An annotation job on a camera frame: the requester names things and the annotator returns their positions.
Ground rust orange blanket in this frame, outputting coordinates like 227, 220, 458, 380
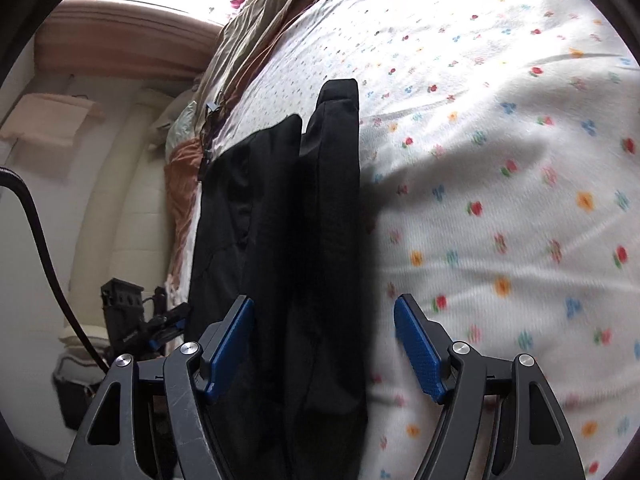
164, 0, 318, 289

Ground white floral bed sheet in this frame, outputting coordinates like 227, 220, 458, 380
214, 0, 639, 479

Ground light green pillow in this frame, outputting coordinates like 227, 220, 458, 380
165, 101, 198, 158

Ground cream leather headboard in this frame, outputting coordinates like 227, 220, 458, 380
67, 89, 174, 350

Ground black cable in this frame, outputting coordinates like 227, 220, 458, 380
0, 167, 112, 376

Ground pink brown curtain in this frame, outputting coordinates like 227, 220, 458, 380
34, 0, 221, 80

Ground beige hanging cloth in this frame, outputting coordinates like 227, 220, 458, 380
1, 93, 104, 148

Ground black garment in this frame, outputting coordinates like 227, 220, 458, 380
186, 79, 368, 479

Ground beige duvet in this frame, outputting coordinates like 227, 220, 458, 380
192, 0, 290, 113

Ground black cords on bed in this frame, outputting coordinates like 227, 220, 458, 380
196, 91, 224, 181

